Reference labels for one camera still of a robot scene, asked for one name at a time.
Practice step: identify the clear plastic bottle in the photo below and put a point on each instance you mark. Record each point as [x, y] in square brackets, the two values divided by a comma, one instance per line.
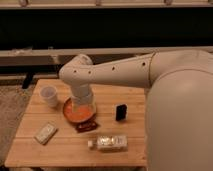
[105, 142]

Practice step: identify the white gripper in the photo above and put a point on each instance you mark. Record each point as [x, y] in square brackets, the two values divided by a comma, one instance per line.
[82, 99]

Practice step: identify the long white shelf rail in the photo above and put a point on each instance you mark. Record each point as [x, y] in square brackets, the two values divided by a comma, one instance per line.
[27, 57]

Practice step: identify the small black box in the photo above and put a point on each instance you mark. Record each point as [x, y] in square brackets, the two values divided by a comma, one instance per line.
[121, 111]

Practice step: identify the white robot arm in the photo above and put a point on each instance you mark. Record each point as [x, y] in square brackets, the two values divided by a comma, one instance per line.
[179, 104]

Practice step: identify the dark red snack packet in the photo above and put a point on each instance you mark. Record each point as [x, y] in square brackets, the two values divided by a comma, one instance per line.
[86, 126]

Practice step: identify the orange ceramic bowl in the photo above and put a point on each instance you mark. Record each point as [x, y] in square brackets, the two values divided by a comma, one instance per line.
[71, 113]

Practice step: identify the translucent plastic cup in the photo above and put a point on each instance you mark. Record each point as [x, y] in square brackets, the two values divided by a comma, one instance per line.
[49, 95]

